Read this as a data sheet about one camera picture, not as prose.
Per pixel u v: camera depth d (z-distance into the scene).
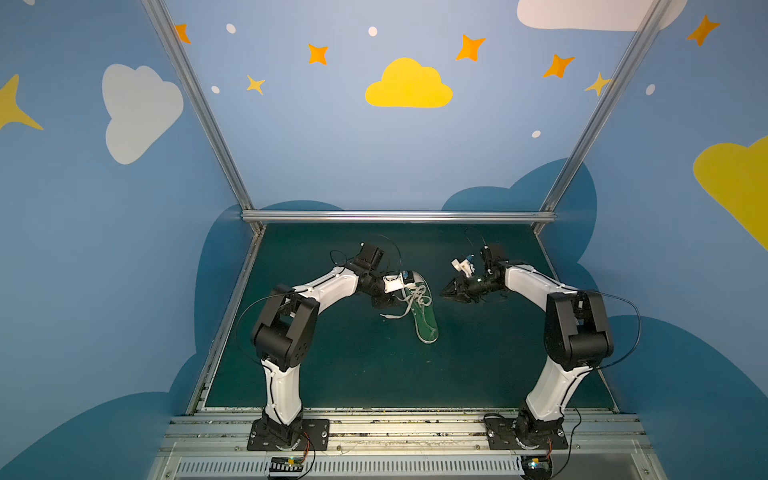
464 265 0.90
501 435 0.75
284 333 0.50
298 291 0.54
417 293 0.95
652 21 0.70
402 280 0.82
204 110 0.86
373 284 0.81
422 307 0.93
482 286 0.82
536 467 0.73
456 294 0.84
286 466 0.73
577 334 0.50
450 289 0.89
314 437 0.74
